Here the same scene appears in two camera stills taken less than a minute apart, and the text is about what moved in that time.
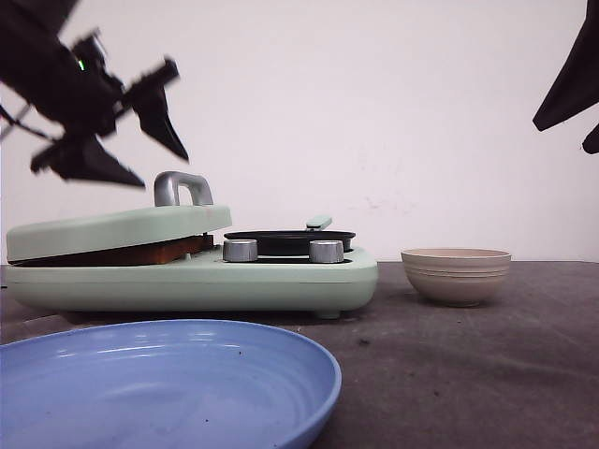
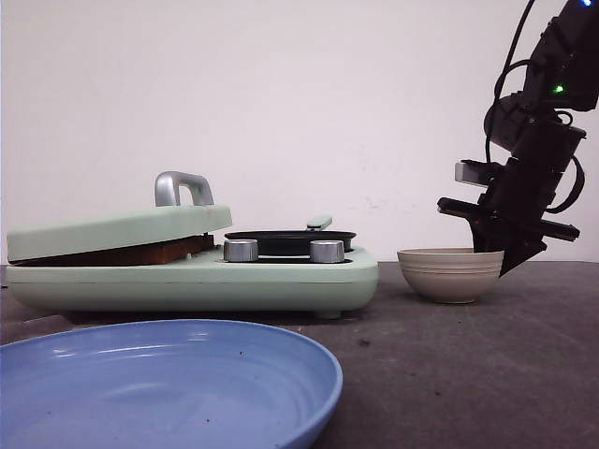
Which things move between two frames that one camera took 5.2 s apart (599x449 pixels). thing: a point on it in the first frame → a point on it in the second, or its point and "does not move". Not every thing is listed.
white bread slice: [153, 252] does not move
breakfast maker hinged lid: [182, 208] does not move
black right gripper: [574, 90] → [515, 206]
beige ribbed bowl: [457, 276] does not move
